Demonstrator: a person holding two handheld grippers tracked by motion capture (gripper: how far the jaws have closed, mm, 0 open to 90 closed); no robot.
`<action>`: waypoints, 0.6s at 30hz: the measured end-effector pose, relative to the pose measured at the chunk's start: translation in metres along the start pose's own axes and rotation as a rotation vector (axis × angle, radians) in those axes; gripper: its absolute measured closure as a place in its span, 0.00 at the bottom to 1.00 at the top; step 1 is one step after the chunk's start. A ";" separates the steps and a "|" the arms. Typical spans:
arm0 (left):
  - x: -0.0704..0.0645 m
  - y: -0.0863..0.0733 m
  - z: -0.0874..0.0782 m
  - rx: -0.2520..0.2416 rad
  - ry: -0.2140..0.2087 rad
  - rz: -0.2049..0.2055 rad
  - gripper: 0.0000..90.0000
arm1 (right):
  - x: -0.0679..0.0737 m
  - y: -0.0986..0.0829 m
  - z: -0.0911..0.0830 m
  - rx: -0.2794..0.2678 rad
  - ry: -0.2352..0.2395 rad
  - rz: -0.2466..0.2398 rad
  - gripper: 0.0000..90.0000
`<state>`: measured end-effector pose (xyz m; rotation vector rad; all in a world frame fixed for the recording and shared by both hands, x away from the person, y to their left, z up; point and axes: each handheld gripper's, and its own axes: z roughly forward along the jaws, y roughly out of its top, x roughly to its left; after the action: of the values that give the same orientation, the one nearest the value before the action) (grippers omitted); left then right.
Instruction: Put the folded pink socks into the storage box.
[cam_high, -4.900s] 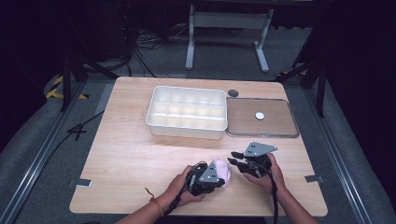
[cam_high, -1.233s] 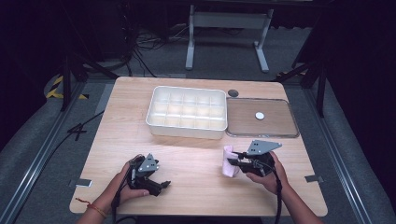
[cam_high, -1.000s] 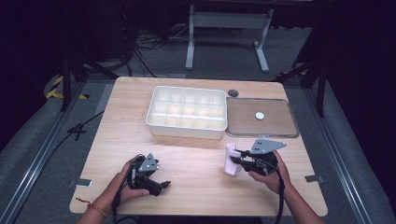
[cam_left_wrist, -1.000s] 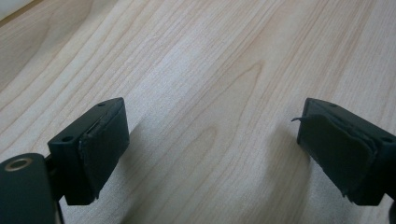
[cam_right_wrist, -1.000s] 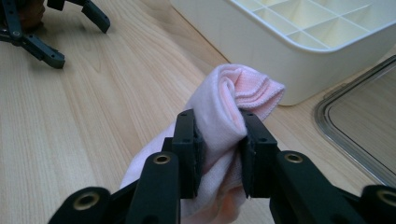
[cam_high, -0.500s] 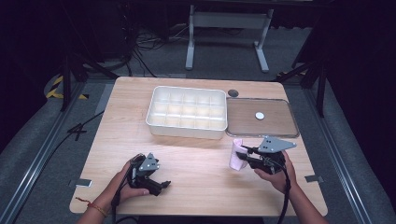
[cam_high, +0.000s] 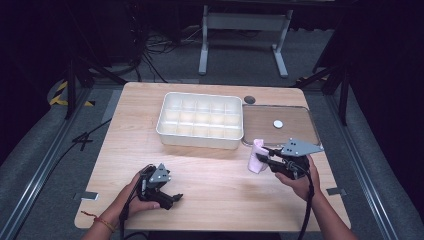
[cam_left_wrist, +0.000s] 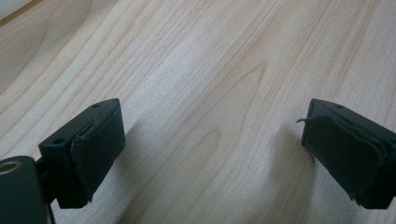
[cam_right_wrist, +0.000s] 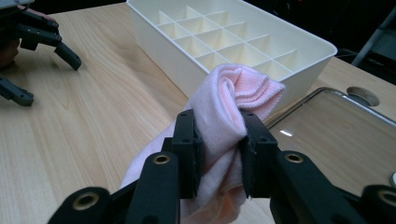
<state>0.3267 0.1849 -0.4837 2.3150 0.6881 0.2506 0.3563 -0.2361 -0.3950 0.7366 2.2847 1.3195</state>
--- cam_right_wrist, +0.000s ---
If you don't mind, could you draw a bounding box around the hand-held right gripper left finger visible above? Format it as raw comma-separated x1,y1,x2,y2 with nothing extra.
161,108,205,200

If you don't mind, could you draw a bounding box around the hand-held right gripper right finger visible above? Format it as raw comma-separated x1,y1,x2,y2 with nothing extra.
238,111,280,200

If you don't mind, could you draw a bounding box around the pink sock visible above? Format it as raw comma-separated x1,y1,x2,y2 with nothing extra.
120,63,286,224

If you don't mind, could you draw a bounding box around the white divided storage box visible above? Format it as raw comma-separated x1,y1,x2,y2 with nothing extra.
125,0,338,108

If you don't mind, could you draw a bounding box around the transparent lid with white knob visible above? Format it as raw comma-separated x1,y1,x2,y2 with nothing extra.
264,86,396,200

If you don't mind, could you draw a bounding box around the white metal desk frame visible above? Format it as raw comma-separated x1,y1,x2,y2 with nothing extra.
350,5,396,68

